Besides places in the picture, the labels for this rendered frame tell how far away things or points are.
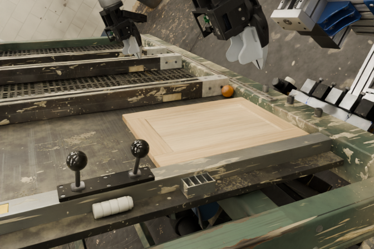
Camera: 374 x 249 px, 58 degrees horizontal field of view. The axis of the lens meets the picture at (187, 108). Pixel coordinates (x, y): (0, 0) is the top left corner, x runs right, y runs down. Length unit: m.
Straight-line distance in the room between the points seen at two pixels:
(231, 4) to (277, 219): 0.39
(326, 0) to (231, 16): 0.83
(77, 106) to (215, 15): 0.80
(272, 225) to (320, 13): 0.87
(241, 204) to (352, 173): 0.34
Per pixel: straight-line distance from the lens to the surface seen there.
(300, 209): 0.70
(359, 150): 0.99
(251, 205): 0.83
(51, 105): 1.22
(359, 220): 0.80
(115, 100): 1.25
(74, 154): 0.64
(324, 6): 1.34
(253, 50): 0.59
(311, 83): 1.36
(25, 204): 0.74
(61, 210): 0.74
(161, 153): 0.90
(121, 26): 1.20
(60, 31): 6.10
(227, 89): 1.38
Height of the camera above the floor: 1.74
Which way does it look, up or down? 32 degrees down
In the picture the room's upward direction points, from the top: 60 degrees counter-clockwise
